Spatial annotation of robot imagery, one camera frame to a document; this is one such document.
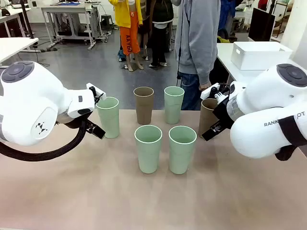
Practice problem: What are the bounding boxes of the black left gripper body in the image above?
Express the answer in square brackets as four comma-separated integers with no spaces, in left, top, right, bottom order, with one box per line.
[71,112,95,130]

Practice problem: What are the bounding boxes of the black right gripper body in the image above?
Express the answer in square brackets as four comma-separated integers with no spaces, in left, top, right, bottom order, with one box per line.
[212,95,237,131]

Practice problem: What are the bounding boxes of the green plastic cup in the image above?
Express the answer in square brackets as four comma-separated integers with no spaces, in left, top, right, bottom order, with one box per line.
[164,86,185,125]
[134,125,163,174]
[168,126,198,175]
[95,96,120,139]

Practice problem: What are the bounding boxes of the brown plastic cup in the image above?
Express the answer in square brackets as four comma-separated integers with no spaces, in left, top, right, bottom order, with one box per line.
[198,98,220,137]
[133,86,154,126]

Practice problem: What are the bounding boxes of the white plastic basket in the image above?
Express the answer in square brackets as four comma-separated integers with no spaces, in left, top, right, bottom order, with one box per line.
[231,41,294,71]

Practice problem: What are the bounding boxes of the person's left forearm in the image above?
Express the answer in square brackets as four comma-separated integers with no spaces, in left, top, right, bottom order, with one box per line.
[195,35,220,85]

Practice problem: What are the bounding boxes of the person's left hand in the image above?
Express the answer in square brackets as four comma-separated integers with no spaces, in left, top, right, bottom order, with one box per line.
[199,81,212,92]

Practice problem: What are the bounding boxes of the white side table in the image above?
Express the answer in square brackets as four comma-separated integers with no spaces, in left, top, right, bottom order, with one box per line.
[216,42,307,84]

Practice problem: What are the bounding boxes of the person in grey hoodie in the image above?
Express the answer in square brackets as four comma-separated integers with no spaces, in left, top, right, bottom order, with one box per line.
[174,0,221,111]

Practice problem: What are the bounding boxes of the mannequin yellow jacket orange shorts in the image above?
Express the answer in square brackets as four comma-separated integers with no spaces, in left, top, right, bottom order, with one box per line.
[107,0,144,72]

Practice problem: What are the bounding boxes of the black computer monitor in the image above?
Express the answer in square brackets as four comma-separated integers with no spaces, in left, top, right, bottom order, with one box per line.
[248,7,276,43]

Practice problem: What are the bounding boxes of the person in blue jacket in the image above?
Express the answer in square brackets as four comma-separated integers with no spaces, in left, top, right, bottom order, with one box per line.
[219,0,238,40]

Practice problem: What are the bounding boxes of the person in black clothes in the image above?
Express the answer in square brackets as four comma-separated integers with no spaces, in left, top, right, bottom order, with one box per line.
[143,0,175,68]

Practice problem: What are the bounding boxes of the grey metal workbench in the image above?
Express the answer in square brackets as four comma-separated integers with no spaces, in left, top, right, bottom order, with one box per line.
[40,1,108,50]

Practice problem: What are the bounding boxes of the black stand pole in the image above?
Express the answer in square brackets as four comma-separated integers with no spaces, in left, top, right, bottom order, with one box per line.
[19,0,35,39]

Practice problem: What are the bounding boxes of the white office desk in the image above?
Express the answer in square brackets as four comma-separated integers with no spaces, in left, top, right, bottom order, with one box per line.
[0,7,32,38]

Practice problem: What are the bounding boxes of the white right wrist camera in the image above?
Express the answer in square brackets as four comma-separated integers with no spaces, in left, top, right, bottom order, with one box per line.
[200,82,231,103]

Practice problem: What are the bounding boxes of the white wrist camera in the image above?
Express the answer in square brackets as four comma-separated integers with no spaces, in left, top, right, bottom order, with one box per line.
[85,82,106,103]
[200,82,231,103]

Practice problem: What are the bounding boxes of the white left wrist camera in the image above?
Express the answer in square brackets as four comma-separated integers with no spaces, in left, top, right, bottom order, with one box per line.
[85,82,106,103]

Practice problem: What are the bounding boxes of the black hanging cable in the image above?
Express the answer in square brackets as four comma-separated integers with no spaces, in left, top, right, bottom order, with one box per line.
[176,0,185,87]

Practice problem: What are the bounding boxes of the wooden frame chair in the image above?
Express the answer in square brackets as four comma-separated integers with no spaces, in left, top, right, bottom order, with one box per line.
[275,0,292,39]

